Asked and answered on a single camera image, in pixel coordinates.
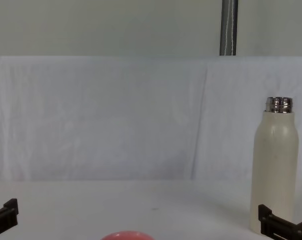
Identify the white draped backdrop cloth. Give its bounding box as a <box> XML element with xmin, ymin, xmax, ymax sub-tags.
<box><xmin>0</xmin><ymin>55</ymin><xmax>302</xmax><ymax>183</ymax></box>

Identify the cream vacuum bottle steel neck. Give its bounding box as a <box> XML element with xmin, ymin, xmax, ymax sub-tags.
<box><xmin>249</xmin><ymin>96</ymin><xmax>299</xmax><ymax>232</ymax></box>

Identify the grey striped post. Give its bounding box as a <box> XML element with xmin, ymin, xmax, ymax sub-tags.
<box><xmin>218</xmin><ymin>0</ymin><xmax>239</xmax><ymax>57</ymax></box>

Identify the white table cloth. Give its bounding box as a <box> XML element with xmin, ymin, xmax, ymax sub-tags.
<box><xmin>0</xmin><ymin>178</ymin><xmax>302</xmax><ymax>240</ymax></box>

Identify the pink cup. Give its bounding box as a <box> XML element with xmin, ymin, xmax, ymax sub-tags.
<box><xmin>100</xmin><ymin>230</ymin><xmax>156</xmax><ymax>240</ymax></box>

